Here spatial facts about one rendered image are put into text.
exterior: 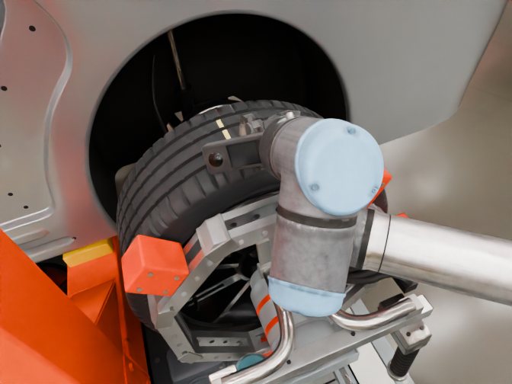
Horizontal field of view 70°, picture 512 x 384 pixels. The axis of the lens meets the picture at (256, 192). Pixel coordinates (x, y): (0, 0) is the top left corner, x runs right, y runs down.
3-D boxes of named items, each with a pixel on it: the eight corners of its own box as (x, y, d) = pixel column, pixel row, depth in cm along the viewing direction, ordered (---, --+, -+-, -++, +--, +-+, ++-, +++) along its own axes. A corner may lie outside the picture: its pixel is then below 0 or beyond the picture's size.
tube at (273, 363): (274, 267, 74) (270, 235, 66) (319, 359, 61) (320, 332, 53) (190, 299, 71) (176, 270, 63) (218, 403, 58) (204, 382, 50)
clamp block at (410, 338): (398, 303, 74) (402, 290, 70) (427, 345, 68) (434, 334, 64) (376, 313, 73) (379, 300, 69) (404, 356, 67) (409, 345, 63)
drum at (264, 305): (300, 279, 94) (299, 246, 84) (343, 359, 79) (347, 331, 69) (248, 299, 91) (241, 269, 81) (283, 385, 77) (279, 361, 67)
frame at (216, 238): (363, 289, 111) (390, 152, 72) (375, 308, 107) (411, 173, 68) (190, 361, 102) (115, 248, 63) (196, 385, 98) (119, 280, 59)
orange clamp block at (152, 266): (181, 241, 70) (137, 232, 64) (190, 274, 65) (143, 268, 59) (164, 265, 73) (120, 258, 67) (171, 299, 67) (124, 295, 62)
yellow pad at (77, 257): (110, 222, 128) (104, 212, 125) (113, 252, 119) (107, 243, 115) (69, 235, 126) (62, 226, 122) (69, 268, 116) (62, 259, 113)
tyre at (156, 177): (189, 301, 129) (356, 212, 129) (206, 366, 113) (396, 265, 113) (52, 187, 80) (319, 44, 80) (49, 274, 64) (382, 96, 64)
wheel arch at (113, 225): (309, 110, 150) (308, -56, 108) (350, 156, 128) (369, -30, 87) (107, 174, 136) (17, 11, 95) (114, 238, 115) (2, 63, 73)
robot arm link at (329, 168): (297, 222, 35) (312, 116, 33) (261, 190, 47) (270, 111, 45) (382, 223, 38) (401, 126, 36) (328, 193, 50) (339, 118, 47)
